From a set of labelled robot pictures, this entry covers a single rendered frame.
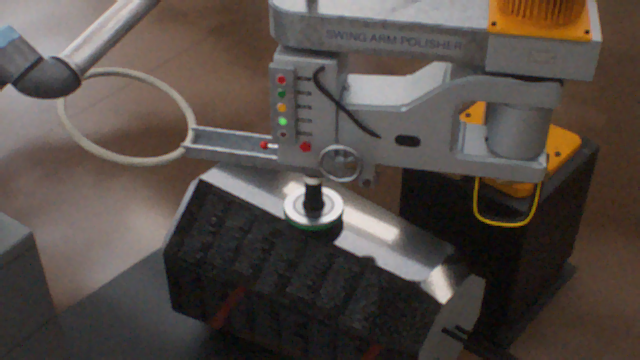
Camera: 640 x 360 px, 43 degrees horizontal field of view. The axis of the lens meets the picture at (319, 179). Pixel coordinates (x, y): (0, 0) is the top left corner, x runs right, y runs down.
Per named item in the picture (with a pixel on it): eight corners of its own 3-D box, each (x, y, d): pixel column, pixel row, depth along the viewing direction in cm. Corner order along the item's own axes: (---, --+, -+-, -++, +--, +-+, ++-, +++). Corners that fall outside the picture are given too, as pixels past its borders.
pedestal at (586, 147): (461, 211, 423) (478, 89, 377) (577, 270, 389) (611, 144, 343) (383, 279, 385) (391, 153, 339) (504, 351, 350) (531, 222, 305)
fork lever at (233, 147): (384, 157, 287) (385, 145, 284) (376, 191, 272) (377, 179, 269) (195, 131, 296) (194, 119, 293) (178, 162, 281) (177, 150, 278)
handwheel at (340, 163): (366, 169, 270) (368, 132, 261) (361, 187, 263) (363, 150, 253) (322, 164, 273) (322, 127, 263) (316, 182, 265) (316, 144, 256)
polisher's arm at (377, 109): (536, 174, 279) (563, 47, 249) (537, 217, 261) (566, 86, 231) (325, 149, 290) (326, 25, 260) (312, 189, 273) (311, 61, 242)
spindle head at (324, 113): (392, 146, 285) (400, 32, 257) (384, 185, 268) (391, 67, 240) (291, 135, 290) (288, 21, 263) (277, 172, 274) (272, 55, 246)
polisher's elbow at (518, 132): (485, 123, 270) (493, 71, 258) (545, 130, 267) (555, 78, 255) (482, 156, 255) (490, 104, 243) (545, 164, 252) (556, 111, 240)
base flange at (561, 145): (483, 103, 368) (485, 94, 365) (583, 145, 343) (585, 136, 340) (420, 151, 339) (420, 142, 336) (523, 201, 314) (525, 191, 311)
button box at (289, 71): (297, 140, 265) (296, 64, 247) (295, 145, 263) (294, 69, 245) (273, 138, 266) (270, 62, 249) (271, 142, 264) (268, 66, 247)
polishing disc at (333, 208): (272, 202, 297) (272, 200, 296) (320, 181, 306) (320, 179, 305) (306, 234, 283) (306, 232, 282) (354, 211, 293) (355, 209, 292)
